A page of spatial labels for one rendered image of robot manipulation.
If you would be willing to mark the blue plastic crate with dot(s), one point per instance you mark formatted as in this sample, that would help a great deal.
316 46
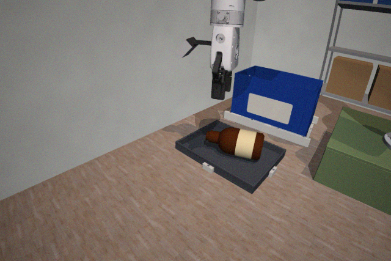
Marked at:
281 99

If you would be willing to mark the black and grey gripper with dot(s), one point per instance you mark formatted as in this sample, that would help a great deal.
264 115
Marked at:
224 54

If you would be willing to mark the brown glass bottle with cream label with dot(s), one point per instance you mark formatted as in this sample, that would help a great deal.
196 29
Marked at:
238 142

